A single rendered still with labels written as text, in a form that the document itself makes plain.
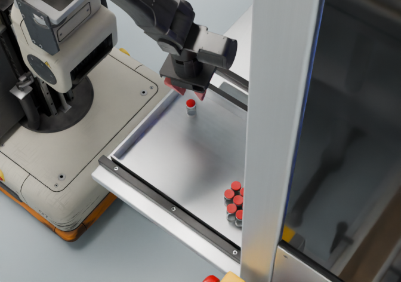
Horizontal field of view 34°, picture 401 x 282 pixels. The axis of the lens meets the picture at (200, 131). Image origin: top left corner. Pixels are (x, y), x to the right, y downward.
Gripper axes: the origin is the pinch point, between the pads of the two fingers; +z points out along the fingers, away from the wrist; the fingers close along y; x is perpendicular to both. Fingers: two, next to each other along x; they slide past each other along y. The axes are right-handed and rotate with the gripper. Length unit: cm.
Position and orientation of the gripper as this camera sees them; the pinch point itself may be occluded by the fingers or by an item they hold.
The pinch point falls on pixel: (193, 93)
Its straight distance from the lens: 139.4
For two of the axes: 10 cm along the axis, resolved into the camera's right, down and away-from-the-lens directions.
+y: 9.2, 2.8, -2.7
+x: 3.8, -8.1, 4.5
